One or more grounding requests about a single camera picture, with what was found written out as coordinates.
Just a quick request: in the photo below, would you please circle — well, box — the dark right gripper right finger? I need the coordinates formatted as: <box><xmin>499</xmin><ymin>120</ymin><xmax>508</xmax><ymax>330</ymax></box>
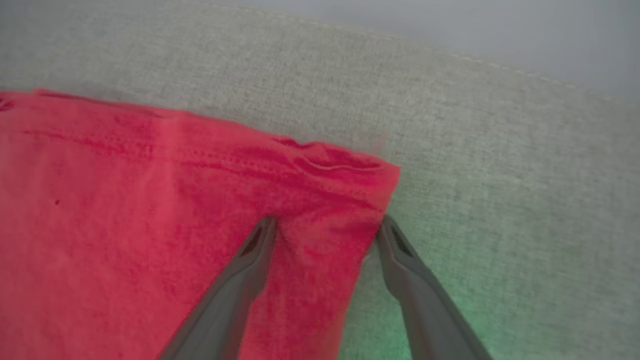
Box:
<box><xmin>375</xmin><ymin>215</ymin><xmax>493</xmax><ymax>360</ymax></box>

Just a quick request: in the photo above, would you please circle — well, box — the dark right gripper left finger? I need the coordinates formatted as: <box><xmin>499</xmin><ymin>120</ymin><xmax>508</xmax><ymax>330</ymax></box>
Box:
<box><xmin>157</xmin><ymin>216</ymin><xmax>278</xmax><ymax>360</ymax></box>

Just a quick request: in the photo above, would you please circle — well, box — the red white printed shirt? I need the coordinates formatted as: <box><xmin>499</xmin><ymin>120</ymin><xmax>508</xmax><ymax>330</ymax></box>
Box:
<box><xmin>0</xmin><ymin>89</ymin><xmax>402</xmax><ymax>360</ymax></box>

